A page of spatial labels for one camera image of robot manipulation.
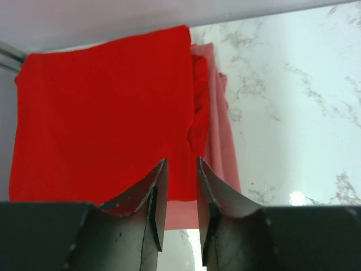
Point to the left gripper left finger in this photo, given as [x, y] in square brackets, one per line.
[151, 190]

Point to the left aluminium frame post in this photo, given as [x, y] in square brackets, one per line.
[11, 59]

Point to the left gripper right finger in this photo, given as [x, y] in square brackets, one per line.
[217, 199]

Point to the red t shirt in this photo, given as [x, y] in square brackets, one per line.
[93, 122]

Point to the folded pink t shirt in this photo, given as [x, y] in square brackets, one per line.
[219, 148]

